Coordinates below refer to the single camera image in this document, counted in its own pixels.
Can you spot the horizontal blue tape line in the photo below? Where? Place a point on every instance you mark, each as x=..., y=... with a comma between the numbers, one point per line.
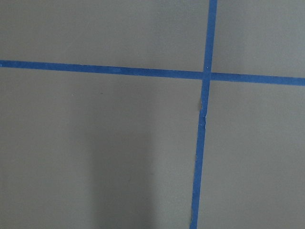
x=230, y=77

